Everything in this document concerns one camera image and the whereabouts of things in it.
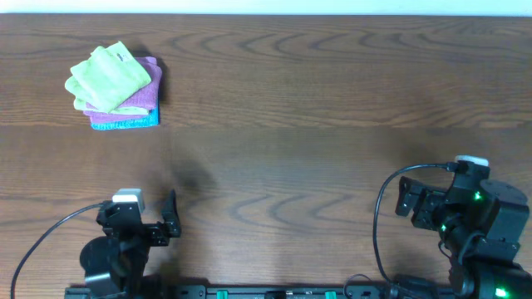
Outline blue folded cloth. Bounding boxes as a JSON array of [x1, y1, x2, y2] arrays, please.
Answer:
[[91, 109, 160, 130]]

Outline purple folded cloth lower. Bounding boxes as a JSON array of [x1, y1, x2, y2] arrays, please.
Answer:
[[83, 110, 149, 124]]

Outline light green cloth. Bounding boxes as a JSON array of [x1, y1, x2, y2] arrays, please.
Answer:
[[65, 42, 151, 113]]

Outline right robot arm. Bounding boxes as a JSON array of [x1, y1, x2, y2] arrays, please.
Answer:
[[396, 155, 531, 299]]

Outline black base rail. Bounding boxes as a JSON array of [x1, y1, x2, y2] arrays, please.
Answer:
[[63, 284, 456, 299]]

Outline left black cable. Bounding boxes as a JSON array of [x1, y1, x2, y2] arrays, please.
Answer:
[[9, 202, 105, 299]]

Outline yellow-green folded cloth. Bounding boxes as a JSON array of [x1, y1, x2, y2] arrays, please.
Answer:
[[73, 98, 150, 115]]

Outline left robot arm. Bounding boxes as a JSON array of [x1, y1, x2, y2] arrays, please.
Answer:
[[80, 189, 181, 298]]

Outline purple folded cloth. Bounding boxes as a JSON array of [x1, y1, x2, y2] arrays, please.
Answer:
[[83, 110, 149, 124], [84, 56, 164, 112]]

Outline purple folded cloth top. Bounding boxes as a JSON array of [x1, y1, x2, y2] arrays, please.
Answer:
[[84, 56, 164, 112]]

